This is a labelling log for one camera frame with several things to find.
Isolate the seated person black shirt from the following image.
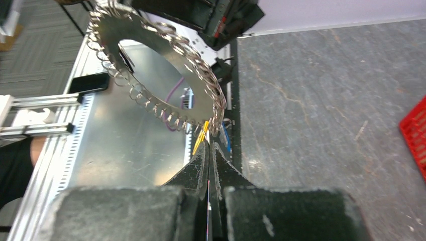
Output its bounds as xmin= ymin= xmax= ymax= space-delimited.
xmin=1 ymin=136 xmax=46 ymax=207

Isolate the red plastic shopping basket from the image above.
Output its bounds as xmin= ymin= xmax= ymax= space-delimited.
xmin=399 ymin=96 xmax=425 ymax=181

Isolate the black smartphone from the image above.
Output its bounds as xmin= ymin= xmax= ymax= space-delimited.
xmin=68 ymin=72 xmax=110 ymax=94

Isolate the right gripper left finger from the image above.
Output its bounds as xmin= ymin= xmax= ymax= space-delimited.
xmin=35 ymin=143 xmax=209 ymax=240

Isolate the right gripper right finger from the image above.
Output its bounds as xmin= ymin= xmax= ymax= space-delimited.
xmin=210 ymin=143 xmax=372 ymax=240

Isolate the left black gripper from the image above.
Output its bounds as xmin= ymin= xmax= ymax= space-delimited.
xmin=131 ymin=0 xmax=265 ymax=51

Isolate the metal disc with keyrings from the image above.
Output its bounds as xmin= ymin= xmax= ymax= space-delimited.
xmin=86 ymin=1 xmax=227 ymax=135

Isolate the yellow tag key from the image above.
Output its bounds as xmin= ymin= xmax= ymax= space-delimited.
xmin=192 ymin=121 xmax=209 ymax=155

